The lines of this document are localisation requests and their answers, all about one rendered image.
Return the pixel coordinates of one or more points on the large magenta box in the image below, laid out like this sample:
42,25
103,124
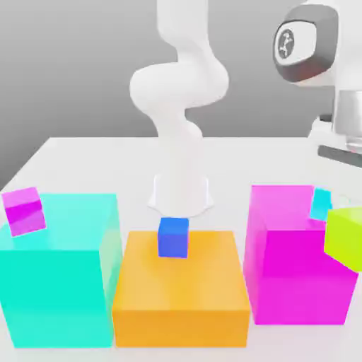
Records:
297,271

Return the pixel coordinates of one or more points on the small magenta cube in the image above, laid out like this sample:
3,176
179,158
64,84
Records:
25,212

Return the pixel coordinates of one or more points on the large orange box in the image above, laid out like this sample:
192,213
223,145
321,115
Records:
181,299

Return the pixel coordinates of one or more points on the small cyan cube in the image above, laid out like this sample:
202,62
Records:
321,205

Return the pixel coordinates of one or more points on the small lime green cube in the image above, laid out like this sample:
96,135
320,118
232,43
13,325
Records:
345,237

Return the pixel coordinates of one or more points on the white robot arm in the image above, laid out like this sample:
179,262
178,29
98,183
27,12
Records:
178,90

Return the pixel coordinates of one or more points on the small blue cube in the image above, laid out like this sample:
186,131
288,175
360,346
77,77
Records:
173,239

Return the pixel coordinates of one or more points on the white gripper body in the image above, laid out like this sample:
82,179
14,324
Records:
339,156

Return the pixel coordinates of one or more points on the large turquoise box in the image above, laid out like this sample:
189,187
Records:
51,288

